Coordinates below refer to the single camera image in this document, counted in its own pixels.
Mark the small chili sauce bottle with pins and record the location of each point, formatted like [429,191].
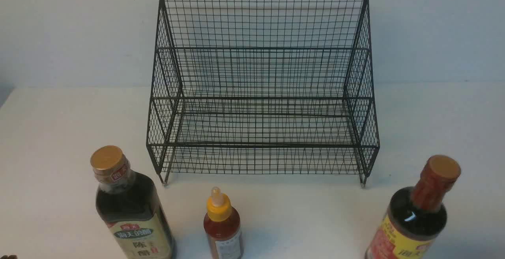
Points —
[222,225]

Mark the dark vinegar bottle gold cap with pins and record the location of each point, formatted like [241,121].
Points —
[128,203]

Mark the soy sauce bottle red label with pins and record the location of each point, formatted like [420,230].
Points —
[416,214]

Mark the dark object at corner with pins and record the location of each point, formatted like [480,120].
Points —
[11,256]

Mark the black wire mesh rack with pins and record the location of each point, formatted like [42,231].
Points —
[263,87]

